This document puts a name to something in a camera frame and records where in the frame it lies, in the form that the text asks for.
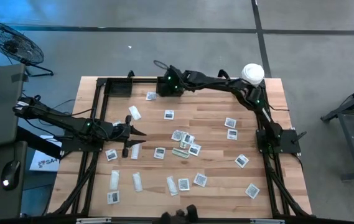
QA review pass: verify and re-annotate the Lysol disinfecting wipes canister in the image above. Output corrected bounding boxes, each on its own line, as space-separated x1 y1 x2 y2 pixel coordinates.
240 63 266 91

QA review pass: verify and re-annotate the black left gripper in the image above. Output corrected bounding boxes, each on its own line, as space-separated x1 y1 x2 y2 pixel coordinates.
106 114 147 159

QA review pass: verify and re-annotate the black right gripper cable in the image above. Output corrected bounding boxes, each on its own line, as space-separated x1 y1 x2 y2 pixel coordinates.
153 60 170 70

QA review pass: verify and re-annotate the grey metal bracket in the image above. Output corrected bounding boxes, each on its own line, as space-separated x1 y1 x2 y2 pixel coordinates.
249 218 286 224
75 217 113 224

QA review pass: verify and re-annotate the white printed box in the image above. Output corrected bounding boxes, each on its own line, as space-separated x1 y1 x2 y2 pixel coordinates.
29 134 63 173

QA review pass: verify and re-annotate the black support beam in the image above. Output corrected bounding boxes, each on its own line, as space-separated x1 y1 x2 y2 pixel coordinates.
15 126 65 160

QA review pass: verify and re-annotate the long white bandage packet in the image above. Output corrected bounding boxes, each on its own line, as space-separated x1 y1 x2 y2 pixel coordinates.
108 169 121 191
132 172 144 193
128 105 142 121
165 175 179 197
130 143 141 161
179 131 188 149

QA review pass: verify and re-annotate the black computer mouse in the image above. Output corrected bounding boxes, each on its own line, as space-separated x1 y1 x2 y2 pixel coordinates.
1 159 22 192

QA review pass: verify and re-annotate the black plastic mesh basket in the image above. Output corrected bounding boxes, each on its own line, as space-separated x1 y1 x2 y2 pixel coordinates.
106 77 134 98
156 76 185 98

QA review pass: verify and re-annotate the black floor fan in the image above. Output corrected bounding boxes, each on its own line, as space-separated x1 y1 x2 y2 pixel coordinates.
0 20 55 78

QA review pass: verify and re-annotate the grey metal cart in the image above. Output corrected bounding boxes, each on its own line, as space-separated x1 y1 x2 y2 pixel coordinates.
320 79 354 182

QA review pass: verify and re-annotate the green striped bandage strip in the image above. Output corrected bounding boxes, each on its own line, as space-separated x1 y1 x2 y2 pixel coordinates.
171 147 190 159

